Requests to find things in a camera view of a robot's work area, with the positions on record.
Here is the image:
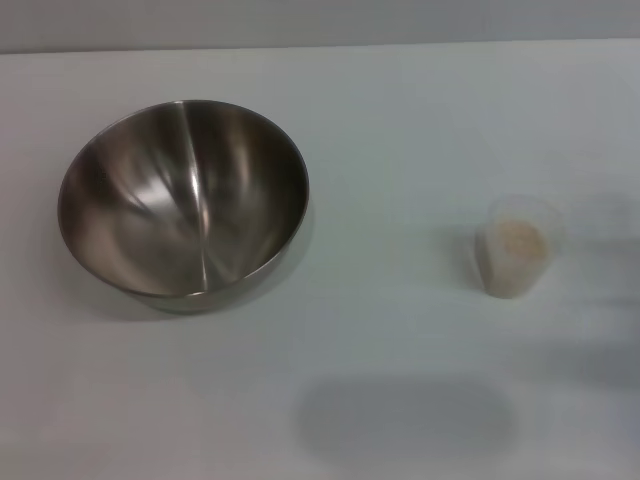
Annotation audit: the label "stainless steel mixing bowl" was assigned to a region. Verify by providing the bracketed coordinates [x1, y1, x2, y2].
[56, 99, 311, 315]

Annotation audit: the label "white rice grains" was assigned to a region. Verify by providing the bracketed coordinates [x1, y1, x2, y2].
[480, 217, 551, 300]

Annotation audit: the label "clear plastic measuring cup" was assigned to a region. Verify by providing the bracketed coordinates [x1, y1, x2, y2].
[473, 194, 566, 301]

